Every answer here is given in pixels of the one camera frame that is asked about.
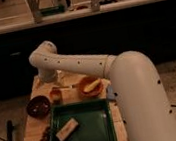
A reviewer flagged red apple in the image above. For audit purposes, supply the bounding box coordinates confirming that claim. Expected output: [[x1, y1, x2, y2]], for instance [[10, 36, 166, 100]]
[[50, 88, 61, 95]]

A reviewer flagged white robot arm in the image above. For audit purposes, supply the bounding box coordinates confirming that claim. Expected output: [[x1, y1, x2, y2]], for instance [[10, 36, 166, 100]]
[[29, 40, 176, 141]]

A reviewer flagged blue object behind arm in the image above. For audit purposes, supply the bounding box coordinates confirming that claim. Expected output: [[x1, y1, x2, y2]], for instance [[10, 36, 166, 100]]
[[106, 85, 116, 101]]

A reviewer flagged metal cup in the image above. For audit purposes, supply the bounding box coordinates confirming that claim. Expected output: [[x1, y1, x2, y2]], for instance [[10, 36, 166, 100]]
[[49, 92, 63, 105]]

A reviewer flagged orange bowl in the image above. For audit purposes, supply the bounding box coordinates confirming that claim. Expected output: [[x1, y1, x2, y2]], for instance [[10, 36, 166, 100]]
[[77, 76, 104, 98]]

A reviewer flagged yellow banana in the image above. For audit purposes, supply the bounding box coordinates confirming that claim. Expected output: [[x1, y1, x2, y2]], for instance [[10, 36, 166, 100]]
[[83, 78, 101, 93]]

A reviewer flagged metal spoon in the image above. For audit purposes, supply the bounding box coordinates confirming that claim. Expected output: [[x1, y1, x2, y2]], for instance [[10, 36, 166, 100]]
[[52, 83, 79, 89]]

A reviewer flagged clear glass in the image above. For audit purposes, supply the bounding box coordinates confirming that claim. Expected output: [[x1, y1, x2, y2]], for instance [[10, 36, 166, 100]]
[[57, 70, 65, 87]]

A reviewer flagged white rectangular block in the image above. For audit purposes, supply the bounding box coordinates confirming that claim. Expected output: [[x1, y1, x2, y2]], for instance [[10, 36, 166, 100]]
[[56, 118, 78, 141]]

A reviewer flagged dark brown bowl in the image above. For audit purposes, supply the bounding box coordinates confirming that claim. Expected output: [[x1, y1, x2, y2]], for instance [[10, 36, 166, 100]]
[[26, 95, 51, 119]]

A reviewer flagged green plastic tray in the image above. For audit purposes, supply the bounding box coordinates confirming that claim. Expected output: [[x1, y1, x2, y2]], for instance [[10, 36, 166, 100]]
[[49, 99, 117, 141]]

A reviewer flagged brown grape cluster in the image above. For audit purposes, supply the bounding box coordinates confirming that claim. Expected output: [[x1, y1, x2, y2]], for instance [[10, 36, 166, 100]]
[[39, 126, 51, 141]]

